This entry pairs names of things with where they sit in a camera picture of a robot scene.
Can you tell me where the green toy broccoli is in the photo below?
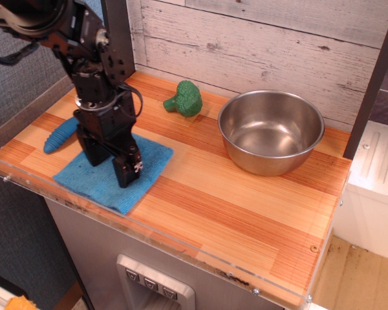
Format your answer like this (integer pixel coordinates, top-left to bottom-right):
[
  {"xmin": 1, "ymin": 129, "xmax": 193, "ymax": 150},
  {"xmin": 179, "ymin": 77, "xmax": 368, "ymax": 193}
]
[{"xmin": 163, "ymin": 80, "xmax": 202, "ymax": 118}]

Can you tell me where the white toy sink unit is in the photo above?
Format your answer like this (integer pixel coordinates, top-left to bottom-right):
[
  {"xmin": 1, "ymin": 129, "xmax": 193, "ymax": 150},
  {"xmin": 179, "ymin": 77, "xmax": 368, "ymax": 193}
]
[{"xmin": 333, "ymin": 121, "xmax": 388, "ymax": 258}]

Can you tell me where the blue microfiber cloth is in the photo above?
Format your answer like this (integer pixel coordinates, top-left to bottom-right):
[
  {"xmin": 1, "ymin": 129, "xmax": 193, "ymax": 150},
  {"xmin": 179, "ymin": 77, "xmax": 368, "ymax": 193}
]
[{"xmin": 53, "ymin": 134, "xmax": 174, "ymax": 215}]

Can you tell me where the blue handled fork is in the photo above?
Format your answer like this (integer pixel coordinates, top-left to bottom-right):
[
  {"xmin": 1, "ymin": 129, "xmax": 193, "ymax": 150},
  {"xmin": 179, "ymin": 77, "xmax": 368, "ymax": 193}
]
[{"xmin": 43, "ymin": 117, "xmax": 78, "ymax": 154}]

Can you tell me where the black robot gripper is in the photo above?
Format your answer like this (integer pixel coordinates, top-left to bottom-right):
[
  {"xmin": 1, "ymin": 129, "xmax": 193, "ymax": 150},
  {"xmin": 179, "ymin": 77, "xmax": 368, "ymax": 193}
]
[{"xmin": 74, "ymin": 93, "xmax": 142, "ymax": 188}]

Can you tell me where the grey toy fridge cabinet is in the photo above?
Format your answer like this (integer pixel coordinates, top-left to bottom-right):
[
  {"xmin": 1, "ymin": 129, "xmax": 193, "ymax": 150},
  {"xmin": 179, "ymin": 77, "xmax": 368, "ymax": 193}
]
[{"xmin": 44, "ymin": 197, "xmax": 314, "ymax": 310}]

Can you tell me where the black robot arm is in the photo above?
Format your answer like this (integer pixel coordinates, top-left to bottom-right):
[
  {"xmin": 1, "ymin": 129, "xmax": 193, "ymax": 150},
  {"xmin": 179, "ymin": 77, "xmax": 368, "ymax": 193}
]
[{"xmin": 0, "ymin": 1, "xmax": 142, "ymax": 188}]

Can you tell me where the silver dispenser button panel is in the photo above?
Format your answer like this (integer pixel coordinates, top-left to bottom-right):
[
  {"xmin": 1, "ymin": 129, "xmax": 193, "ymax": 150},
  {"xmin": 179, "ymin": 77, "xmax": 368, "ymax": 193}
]
[{"xmin": 116, "ymin": 254, "xmax": 196, "ymax": 309}]

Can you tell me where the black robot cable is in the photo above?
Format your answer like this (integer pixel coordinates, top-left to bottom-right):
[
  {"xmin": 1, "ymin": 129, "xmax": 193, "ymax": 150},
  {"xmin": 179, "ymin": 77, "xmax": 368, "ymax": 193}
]
[{"xmin": 0, "ymin": 41, "xmax": 144, "ymax": 118}]

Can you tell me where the clear acrylic table guard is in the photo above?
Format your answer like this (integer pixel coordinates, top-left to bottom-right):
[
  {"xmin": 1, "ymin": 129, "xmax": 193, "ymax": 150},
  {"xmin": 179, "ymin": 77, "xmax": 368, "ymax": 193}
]
[{"xmin": 0, "ymin": 77, "xmax": 352, "ymax": 307}]

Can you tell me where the yellow object bottom left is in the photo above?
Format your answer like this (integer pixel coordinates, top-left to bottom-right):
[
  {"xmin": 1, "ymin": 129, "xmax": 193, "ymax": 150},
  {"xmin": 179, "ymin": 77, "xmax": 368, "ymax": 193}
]
[{"xmin": 4, "ymin": 296, "xmax": 37, "ymax": 310}]

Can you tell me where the stainless steel bowl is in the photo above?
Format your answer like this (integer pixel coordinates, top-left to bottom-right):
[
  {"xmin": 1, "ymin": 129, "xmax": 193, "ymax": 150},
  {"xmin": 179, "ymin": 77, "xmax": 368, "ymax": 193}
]
[{"xmin": 217, "ymin": 90, "xmax": 325, "ymax": 176}]

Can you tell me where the dark grey right post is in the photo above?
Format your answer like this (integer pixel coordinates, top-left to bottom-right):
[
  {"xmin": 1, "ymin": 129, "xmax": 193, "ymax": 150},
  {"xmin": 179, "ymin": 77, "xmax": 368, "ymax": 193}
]
[{"xmin": 343, "ymin": 30, "xmax": 388, "ymax": 160}]

